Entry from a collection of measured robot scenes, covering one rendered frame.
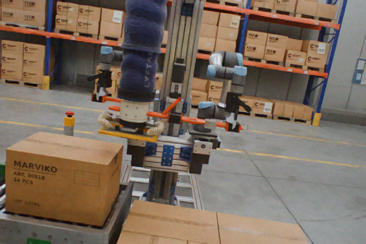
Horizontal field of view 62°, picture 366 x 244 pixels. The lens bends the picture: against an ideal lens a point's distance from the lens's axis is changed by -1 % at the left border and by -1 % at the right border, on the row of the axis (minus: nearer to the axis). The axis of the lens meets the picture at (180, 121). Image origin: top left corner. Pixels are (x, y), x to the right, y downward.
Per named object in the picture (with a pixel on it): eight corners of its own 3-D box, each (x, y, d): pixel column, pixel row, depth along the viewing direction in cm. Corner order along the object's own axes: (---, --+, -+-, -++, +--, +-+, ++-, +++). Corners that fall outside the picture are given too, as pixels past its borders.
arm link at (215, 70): (209, 47, 226) (208, 62, 182) (224, 49, 226) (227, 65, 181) (206, 62, 231) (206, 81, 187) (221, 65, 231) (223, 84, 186)
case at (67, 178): (5, 211, 182) (5, 148, 173) (37, 183, 221) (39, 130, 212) (102, 226, 182) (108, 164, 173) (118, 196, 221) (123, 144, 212)
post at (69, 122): (57, 229, 260) (63, 117, 238) (61, 225, 267) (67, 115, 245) (65, 230, 260) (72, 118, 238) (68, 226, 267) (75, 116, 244)
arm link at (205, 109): (196, 115, 249) (199, 99, 246) (213, 117, 249) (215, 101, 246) (196, 118, 238) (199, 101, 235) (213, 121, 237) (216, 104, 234)
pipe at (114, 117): (98, 126, 175) (99, 116, 174) (110, 117, 200) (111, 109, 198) (157, 135, 174) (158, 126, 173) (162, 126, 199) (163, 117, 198)
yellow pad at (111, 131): (97, 133, 174) (98, 124, 173) (102, 129, 184) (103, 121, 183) (156, 142, 173) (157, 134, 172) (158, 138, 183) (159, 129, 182)
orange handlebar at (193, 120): (89, 108, 183) (89, 102, 182) (104, 101, 212) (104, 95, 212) (242, 132, 181) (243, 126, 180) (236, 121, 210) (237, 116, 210)
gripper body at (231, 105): (223, 110, 186) (226, 90, 184) (237, 112, 186) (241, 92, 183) (224, 112, 179) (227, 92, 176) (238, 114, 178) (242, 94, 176)
